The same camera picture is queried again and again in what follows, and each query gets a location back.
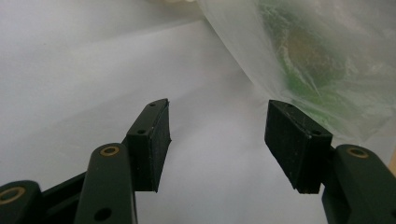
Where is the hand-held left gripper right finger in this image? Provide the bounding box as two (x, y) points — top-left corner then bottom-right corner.
(264, 99), (333, 194)

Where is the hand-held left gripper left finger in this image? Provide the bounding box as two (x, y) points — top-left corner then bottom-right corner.
(125, 98), (172, 193)

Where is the green snack packet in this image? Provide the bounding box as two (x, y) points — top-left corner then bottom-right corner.
(255, 0), (396, 134)

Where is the clear plastic bag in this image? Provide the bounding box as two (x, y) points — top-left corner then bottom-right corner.
(196, 0), (396, 147)

